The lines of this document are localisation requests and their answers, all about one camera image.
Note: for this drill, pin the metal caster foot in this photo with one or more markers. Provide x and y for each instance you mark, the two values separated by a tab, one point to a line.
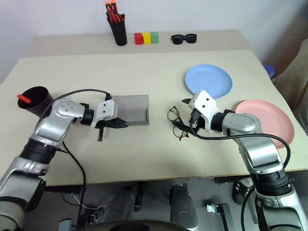
220	211

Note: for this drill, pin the tall black pen cup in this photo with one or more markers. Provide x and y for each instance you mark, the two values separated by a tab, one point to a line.
119	32

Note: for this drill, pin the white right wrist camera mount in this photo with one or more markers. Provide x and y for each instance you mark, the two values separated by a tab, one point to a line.
204	103

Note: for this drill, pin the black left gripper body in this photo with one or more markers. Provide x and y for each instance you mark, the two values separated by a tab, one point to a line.
104	123

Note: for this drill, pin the black table frame bar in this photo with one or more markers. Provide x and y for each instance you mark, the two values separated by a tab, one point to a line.
231	180

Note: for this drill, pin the dark rounded robot leg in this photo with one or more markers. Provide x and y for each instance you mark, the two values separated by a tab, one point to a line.
120	204
184	207

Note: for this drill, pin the black sunglasses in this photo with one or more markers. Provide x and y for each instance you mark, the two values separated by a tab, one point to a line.
184	38

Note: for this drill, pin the grey open glasses case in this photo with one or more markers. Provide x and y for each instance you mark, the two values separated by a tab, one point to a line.
134	108

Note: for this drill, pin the wide black cup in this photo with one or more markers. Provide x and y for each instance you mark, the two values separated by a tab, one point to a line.
41	101

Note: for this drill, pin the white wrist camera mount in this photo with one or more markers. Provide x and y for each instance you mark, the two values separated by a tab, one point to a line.
104	110
204	103

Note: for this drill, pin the red wooden block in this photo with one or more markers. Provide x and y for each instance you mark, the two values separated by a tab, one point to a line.
138	39

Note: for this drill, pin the beige fabric chair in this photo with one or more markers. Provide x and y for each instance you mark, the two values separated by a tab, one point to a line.
294	72

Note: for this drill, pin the blue plate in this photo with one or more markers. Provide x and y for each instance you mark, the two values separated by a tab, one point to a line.
208	78

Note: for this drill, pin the blue lidded container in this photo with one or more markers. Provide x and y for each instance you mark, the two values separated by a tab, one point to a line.
270	70

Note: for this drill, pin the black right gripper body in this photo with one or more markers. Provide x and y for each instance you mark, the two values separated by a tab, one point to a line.
196	120

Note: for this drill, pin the black shoe white stripes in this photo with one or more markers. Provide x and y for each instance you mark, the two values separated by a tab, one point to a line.
240	192

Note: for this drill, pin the yellow wooden block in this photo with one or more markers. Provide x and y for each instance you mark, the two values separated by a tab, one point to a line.
146	38

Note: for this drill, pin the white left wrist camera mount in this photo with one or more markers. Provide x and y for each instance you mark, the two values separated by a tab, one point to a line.
104	110

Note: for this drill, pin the dark rounded robot base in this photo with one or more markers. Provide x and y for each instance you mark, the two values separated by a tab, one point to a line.
130	226

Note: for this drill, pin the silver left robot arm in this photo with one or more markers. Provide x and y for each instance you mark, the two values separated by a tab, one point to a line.
51	122

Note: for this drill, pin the pink plate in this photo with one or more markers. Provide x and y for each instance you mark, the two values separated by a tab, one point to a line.
272	118

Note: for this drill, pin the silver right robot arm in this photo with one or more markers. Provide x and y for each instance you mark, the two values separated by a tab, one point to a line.
258	142

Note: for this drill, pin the thin-framed clear eyeglasses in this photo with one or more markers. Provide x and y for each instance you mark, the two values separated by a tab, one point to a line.
175	115

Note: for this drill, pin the green wooden block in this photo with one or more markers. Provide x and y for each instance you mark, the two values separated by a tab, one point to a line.
154	37

